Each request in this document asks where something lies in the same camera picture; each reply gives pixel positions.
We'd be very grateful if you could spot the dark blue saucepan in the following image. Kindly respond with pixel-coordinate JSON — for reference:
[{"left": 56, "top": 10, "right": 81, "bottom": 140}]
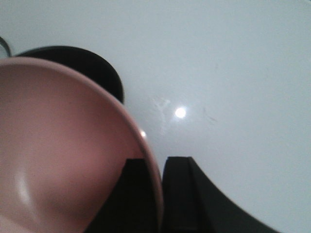
[{"left": 15, "top": 45, "right": 125, "bottom": 105}]

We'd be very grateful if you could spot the pink bowl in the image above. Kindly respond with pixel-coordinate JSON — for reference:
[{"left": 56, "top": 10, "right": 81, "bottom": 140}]
[{"left": 0, "top": 57, "right": 163, "bottom": 233}]

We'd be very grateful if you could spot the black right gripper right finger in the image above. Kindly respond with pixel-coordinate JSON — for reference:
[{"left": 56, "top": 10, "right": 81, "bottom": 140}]
[{"left": 162, "top": 157, "right": 275, "bottom": 233}]

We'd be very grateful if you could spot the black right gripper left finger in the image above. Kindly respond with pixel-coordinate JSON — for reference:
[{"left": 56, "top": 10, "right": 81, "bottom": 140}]
[{"left": 85, "top": 159, "right": 159, "bottom": 233}]

